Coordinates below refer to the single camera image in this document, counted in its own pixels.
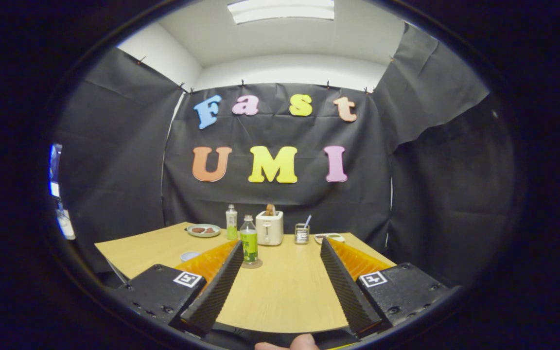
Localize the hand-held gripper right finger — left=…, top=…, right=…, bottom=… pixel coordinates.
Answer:
left=320, top=237, right=451, bottom=338

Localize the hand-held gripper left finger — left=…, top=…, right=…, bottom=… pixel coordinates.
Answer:
left=115, top=240, right=245, bottom=337

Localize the green label juice bottle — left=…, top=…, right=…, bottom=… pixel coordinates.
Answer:
left=240, top=215, right=259, bottom=264

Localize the slim white label bottle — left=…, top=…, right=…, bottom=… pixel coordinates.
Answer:
left=226, top=204, right=238, bottom=241

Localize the grey round plate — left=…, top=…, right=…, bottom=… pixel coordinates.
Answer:
left=186, top=224, right=221, bottom=238

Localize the wooden table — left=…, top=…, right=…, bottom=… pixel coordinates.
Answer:
left=94, top=222, right=397, bottom=334

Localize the white toaster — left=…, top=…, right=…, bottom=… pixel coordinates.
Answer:
left=256, top=210, right=284, bottom=246

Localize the ceiling light panel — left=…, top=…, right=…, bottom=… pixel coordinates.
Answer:
left=227, top=0, right=335, bottom=24

